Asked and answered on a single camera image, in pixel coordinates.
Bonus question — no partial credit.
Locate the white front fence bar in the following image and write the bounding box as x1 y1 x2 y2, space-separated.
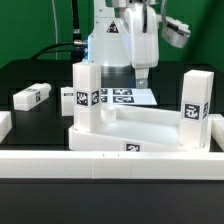
0 150 224 180

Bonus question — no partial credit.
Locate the white marker base bracket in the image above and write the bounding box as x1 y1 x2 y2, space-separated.
101 88 157 105

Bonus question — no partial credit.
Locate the grey camera cable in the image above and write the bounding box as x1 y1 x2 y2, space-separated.
160 0 174 28

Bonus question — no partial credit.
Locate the white thin cable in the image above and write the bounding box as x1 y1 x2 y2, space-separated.
51 0 60 61

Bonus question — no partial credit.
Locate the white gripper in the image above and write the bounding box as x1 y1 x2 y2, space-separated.
123 3 159 89

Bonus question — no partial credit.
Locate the white desk top tray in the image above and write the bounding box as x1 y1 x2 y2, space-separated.
69 105 211 152

